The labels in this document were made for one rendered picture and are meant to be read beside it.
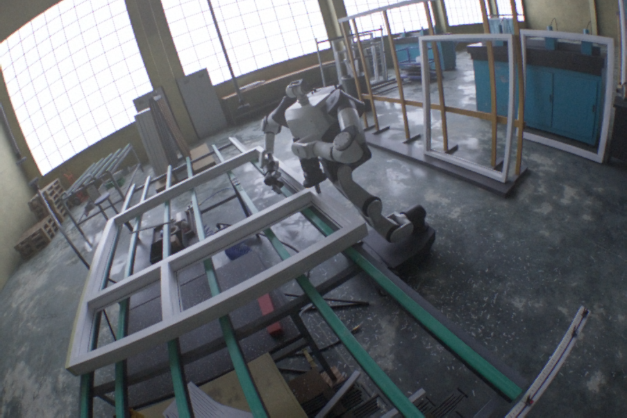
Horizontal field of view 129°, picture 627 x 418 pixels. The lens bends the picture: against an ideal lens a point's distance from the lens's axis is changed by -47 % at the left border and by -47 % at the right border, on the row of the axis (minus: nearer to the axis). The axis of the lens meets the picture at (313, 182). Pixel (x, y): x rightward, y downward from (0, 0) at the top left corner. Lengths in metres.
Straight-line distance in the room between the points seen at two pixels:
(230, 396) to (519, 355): 1.52
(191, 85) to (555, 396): 8.87
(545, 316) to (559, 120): 2.87
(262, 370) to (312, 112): 1.14
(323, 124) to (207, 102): 7.25
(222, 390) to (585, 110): 4.34
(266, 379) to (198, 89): 7.89
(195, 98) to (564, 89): 8.33
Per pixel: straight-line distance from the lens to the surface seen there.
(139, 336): 1.18
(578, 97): 4.11
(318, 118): 1.31
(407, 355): 1.77
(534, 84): 4.26
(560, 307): 2.12
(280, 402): 1.10
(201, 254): 1.41
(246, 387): 0.90
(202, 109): 8.43
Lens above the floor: 1.62
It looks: 28 degrees down
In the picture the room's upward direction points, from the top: 17 degrees counter-clockwise
